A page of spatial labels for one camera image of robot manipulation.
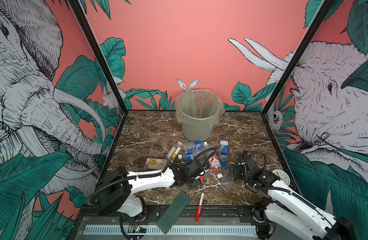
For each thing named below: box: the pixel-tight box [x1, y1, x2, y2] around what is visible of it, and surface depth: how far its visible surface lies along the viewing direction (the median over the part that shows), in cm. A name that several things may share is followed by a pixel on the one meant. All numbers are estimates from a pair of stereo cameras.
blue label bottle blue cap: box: [219, 140, 229, 168], surface depth 94 cm
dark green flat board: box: [156, 192, 191, 234], surface depth 75 cm
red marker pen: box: [195, 192, 205, 222], surface depth 76 cm
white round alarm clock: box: [272, 169, 291, 186], surface depth 85 cm
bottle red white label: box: [208, 156, 221, 175], surface depth 89 cm
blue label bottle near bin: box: [183, 140, 209, 151], surface depth 97 cm
